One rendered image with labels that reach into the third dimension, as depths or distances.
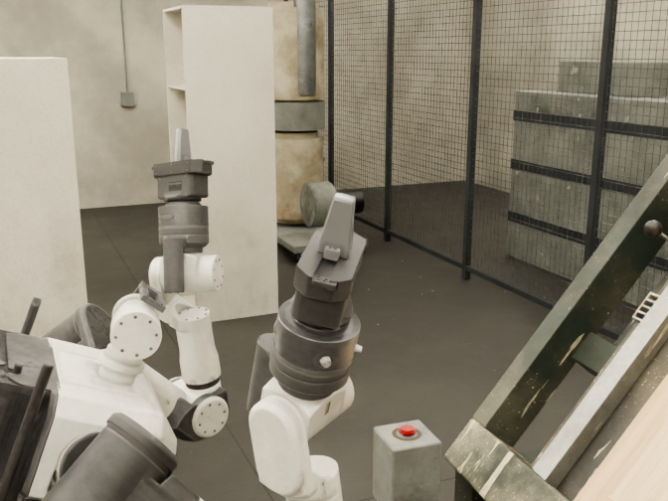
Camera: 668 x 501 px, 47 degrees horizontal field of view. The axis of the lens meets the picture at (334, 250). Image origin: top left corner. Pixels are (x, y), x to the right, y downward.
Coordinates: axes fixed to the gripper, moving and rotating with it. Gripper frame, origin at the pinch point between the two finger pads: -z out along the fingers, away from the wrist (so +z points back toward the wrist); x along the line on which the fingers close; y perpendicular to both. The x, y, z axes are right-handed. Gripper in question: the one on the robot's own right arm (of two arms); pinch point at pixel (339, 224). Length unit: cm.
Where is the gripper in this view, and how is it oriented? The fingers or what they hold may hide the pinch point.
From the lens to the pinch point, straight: 76.2
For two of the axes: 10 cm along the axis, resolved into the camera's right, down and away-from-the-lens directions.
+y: 9.6, 2.5, -0.9
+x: 1.9, -4.1, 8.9
